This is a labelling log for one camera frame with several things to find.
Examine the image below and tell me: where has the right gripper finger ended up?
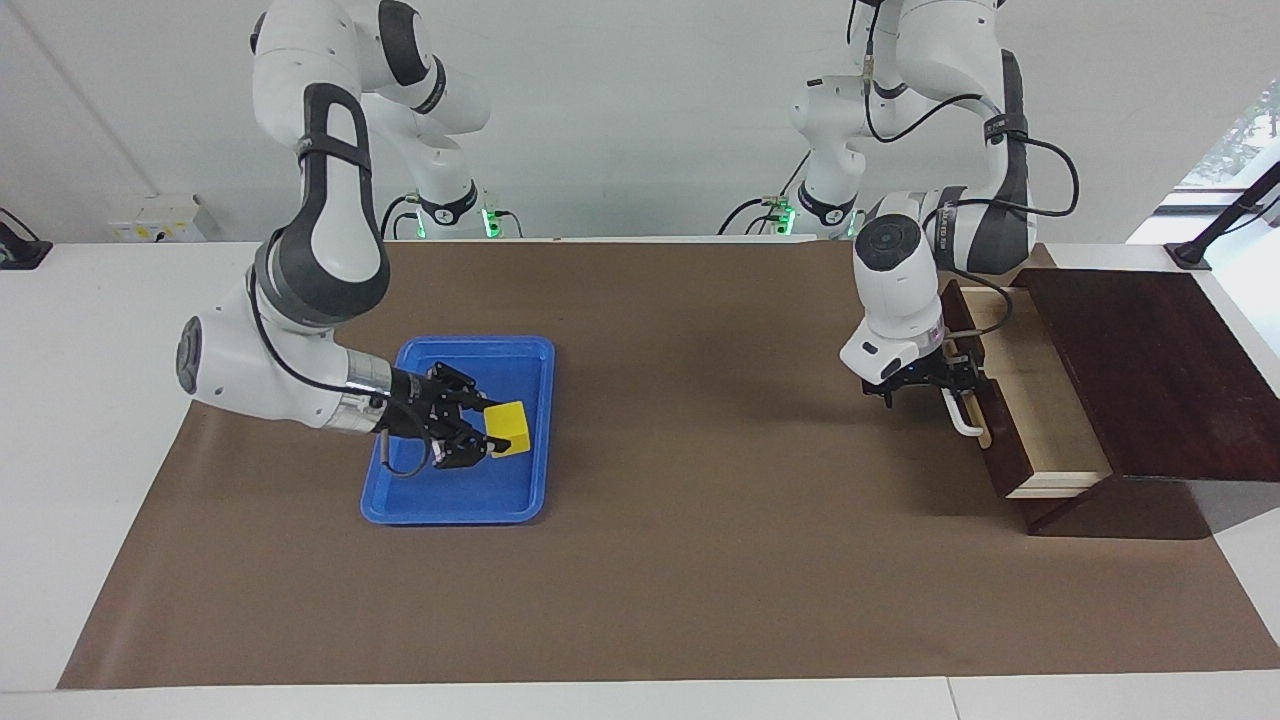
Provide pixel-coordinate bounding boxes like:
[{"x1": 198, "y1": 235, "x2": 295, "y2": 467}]
[
  {"x1": 432, "y1": 425, "x2": 513, "y2": 471},
  {"x1": 428, "y1": 362, "x2": 501, "y2": 411}
]

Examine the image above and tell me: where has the white drawer handle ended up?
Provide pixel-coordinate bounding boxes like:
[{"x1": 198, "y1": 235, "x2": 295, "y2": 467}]
[{"x1": 940, "y1": 385, "x2": 986, "y2": 438}]

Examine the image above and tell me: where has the yellow block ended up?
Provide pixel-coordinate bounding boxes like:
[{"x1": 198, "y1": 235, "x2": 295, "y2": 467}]
[{"x1": 484, "y1": 402, "x2": 532, "y2": 459}]

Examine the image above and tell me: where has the dark wooden drawer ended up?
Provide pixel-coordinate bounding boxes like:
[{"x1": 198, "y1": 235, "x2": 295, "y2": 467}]
[{"x1": 940, "y1": 280, "x2": 1113, "y2": 499}]

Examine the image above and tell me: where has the blue plastic tray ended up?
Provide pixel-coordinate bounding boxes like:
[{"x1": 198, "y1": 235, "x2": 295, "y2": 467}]
[{"x1": 360, "y1": 335, "x2": 556, "y2": 527}]

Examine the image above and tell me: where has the dark wooden cabinet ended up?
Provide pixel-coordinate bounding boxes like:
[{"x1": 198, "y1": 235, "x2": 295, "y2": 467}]
[{"x1": 1010, "y1": 268, "x2": 1280, "y2": 538}]

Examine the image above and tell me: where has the brown table mat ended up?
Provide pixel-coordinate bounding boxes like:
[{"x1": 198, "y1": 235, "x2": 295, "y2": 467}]
[{"x1": 57, "y1": 240, "x2": 1280, "y2": 691}]

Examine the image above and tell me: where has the black angled stand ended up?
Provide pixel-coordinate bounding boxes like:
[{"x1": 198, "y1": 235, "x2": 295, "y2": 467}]
[{"x1": 1165, "y1": 160, "x2": 1280, "y2": 271}]

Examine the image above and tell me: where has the window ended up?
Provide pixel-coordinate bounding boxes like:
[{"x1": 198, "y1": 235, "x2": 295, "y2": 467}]
[{"x1": 1180, "y1": 80, "x2": 1280, "y2": 191}]

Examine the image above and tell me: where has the black table clamp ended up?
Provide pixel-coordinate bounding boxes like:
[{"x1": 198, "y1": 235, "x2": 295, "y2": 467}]
[{"x1": 0, "y1": 207, "x2": 53, "y2": 271}]

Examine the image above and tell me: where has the black base cable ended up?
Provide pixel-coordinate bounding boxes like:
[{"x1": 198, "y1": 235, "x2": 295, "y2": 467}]
[
  {"x1": 718, "y1": 150, "x2": 811, "y2": 236},
  {"x1": 380, "y1": 195, "x2": 421, "y2": 241}
]

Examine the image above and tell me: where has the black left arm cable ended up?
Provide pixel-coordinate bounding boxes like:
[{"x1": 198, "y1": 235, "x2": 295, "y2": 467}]
[{"x1": 848, "y1": 0, "x2": 1081, "y2": 336}]

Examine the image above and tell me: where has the white wall socket box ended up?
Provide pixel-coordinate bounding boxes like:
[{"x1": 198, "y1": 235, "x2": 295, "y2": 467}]
[{"x1": 108, "y1": 195, "x2": 223, "y2": 244}]

